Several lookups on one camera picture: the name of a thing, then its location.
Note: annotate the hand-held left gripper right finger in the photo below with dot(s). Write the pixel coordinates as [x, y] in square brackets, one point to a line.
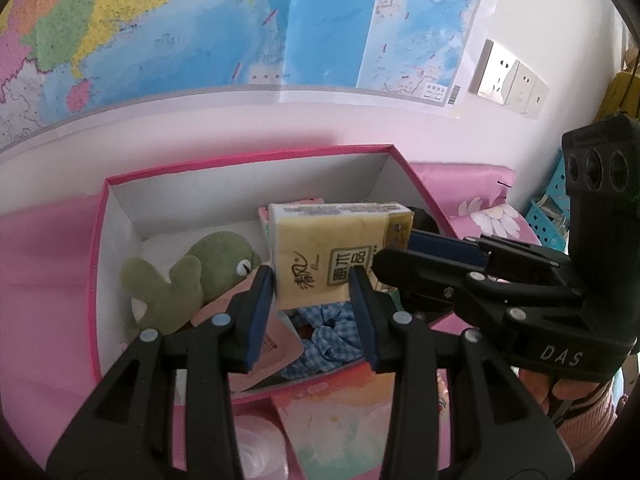
[367, 325]

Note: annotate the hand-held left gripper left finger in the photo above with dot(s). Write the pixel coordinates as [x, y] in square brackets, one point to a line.
[257, 320]

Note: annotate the green frog plush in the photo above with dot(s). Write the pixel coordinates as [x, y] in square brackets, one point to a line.
[215, 260]

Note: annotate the black cloth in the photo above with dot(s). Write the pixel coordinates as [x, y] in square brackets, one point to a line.
[425, 220]

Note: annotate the colourful wall map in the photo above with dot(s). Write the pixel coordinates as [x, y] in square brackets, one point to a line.
[325, 25]

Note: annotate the pink cardboard box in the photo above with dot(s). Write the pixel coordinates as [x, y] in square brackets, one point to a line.
[250, 180]

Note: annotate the yellow garment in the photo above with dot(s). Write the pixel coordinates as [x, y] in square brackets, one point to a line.
[620, 95]

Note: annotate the pink sachet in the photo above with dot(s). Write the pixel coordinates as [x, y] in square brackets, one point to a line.
[280, 350]

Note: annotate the large green orange tissue pack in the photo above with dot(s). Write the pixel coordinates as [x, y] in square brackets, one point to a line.
[340, 425]

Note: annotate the blue gingham scrunchie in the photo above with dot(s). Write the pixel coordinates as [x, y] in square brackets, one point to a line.
[330, 330]

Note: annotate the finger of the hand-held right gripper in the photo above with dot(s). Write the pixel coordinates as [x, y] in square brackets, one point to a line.
[415, 270]
[440, 247]

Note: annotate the white wall socket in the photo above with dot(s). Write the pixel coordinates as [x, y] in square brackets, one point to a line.
[527, 92]
[492, 72]

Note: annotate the pink floral pillow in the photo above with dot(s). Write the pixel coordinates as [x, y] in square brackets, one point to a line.
[475, 185]

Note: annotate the pink floral tissue pack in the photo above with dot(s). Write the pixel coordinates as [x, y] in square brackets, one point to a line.
[264, 220]

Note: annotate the person's right hand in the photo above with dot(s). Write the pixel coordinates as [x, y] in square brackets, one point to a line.
[537, 385]

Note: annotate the white lotion bottle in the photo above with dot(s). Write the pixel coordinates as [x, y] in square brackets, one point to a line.
[260, 450]

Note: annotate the pink floral bed sheet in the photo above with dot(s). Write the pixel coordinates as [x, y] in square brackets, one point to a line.
[45, 285]

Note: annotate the blue plastic basket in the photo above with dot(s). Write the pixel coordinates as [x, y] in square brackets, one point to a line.
[550, 210]

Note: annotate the yellow tissue pack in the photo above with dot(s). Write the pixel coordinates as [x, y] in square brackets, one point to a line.
[320, 255]

